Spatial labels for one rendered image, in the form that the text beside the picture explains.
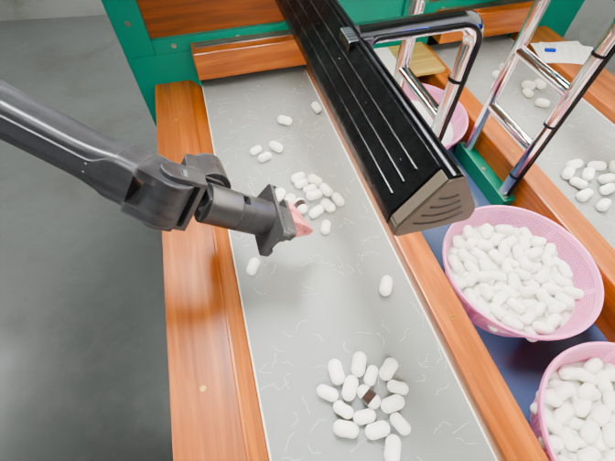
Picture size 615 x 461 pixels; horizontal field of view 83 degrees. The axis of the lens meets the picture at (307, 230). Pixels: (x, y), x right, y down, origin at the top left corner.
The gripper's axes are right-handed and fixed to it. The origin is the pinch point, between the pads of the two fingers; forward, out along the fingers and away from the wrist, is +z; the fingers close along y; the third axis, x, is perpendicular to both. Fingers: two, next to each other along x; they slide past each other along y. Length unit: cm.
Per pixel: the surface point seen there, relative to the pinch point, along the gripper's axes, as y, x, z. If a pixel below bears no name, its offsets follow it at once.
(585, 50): 43, -59, 76
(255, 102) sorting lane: 48.2, 6.2, 4.2
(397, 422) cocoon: -31.1, 1.2, 6.8
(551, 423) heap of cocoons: -37.0, -11.6, 24.1
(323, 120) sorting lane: 36.5, -3.8, 15.7
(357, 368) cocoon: -22.9, 2.9, 4.3
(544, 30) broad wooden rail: 57, -57, 74
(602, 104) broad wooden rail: 21, -51, 67
